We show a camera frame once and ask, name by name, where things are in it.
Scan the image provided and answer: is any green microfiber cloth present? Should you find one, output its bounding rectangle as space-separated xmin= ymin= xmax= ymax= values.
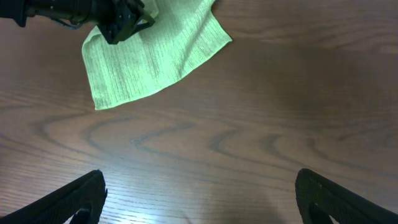
xmin=81 ymin=0 xmax=232 ymax=110

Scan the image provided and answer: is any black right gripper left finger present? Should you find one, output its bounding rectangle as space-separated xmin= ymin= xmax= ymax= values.
xmin=1 ymin=170 xmax=108 ymax=224

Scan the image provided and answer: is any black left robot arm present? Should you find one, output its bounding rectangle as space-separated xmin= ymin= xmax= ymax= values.
xmin=1 ymin=0 xmax=155 ymax=45

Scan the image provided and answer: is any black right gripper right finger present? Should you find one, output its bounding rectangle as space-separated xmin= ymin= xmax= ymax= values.
xmin=295 ymin=169 xmax=397 ymax=224

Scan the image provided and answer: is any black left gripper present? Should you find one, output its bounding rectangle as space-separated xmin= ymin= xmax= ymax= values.
xmin=90 ymin=0 xmax=155 ymax=45

